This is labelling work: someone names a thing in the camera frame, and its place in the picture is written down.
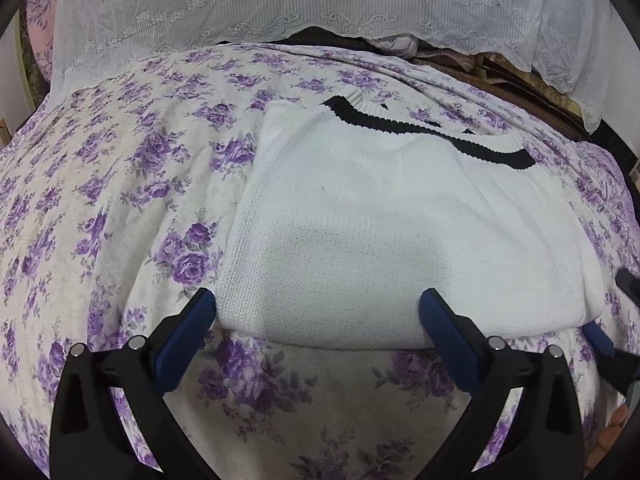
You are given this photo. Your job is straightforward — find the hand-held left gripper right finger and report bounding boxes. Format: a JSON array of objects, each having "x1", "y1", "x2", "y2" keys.
[{"x1": 419, "y1": 288, "x2": 584, "y2": 480}]

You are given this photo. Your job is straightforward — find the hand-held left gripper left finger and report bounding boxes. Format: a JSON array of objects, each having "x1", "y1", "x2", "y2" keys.
[{"x1": 50, "y1": 287, "x2": 217, "y2": 480}]

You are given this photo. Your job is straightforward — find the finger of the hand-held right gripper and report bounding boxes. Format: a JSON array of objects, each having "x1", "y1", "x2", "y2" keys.
[
  {"x1": 616, "y1": 268, "x2": 640, "y2": 306},
  {"x1": 582, "y1": 321, "x2": 640, "y2": 395}
]

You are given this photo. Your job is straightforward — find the white sweater with black trim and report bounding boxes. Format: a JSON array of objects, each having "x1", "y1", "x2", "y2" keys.
[{"x1": 215, "y1": 87, "x2": 608, "y2": 351}]

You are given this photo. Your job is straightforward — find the purple floral blanket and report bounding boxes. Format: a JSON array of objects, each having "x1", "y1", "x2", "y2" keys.
[{"x1": 0, "y1": 42, "x2": 640, "y2": 480}]

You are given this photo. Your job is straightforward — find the white quilted garment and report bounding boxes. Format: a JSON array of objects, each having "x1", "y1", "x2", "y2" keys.
[{"x1": 372, "y1": 34, "x2": 422, "y2": 59}]

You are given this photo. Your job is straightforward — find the dark brown cloth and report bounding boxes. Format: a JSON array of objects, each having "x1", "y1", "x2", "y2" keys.
[{"x1": 220, "y1": 25, "x2": 376, "y2": 50}]

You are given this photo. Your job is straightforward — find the pink floral cloth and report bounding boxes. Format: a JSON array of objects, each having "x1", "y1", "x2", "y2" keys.
[{"x1": 25, "y1": 0, "x2": 63, "y2": 83}]

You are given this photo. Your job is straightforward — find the white lace cloth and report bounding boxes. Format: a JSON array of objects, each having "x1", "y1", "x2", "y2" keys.
[{"x1": 52, "y1": 0, "x2": 621, "y2": 133}]

